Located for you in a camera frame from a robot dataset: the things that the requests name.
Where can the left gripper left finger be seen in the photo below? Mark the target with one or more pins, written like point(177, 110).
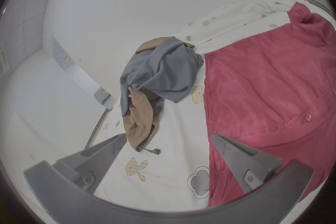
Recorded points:
point(89, 165)

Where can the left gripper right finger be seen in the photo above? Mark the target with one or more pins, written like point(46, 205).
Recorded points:
point(248, 165)

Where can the red shirt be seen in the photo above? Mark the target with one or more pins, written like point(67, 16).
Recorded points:
point(262, 73)

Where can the white wardrobe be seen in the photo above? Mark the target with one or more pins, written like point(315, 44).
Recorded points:
point(39, 139)

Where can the tan garment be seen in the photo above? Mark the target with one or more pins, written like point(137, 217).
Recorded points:
point(139, 118)

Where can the grey garment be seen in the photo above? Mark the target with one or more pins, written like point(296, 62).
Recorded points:
point(168, 70)

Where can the white printed quilt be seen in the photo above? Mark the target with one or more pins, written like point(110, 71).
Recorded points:
point(236, 20)

